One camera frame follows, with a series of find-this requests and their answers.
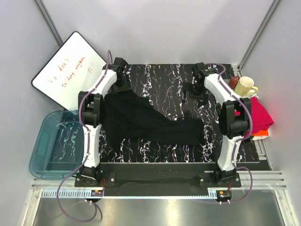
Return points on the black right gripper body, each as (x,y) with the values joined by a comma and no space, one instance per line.
(198,92)

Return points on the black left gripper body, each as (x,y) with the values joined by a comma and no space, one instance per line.
(122,84)

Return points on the black t-shirt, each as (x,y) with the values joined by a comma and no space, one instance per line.
(133,117)

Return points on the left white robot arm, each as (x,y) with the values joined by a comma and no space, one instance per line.
(92,112)

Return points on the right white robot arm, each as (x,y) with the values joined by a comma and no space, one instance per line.
(234,112)

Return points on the dark green folded t-shirt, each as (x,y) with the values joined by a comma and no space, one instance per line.
(218,109)

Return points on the brown small cup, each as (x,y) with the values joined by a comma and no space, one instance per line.
(233,82)

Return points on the yellow ceramic mug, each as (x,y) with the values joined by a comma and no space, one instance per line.
(245,87)

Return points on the white dry-erase board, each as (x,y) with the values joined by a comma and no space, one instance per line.
(75,67)

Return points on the magenta folded t-shirt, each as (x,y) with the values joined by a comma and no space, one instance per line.
(260,116)

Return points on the orange folded t-shirt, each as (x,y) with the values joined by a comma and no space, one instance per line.
(262,134)

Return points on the teal translucent plastic bin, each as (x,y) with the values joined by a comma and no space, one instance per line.
(59,146)

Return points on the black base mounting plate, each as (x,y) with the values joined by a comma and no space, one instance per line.
(156,180)

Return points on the right orange connector box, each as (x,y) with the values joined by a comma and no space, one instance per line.
(224,194)

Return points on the orange connector box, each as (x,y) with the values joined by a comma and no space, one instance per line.
(224,194)
(97,193)

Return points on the left orange connector box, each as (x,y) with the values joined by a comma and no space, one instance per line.
(97,193)

